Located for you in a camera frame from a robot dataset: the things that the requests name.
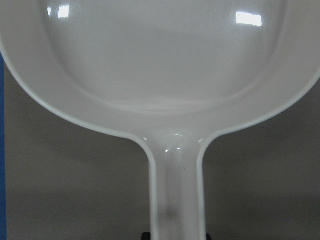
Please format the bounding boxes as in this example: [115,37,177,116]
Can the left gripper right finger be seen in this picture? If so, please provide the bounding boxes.
[206,233,212,240]

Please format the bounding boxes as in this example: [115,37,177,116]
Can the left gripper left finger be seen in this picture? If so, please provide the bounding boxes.
[141,232,151,240]

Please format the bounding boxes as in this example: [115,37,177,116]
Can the white plastic dustpan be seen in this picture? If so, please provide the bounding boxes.
[0,0,320,240]

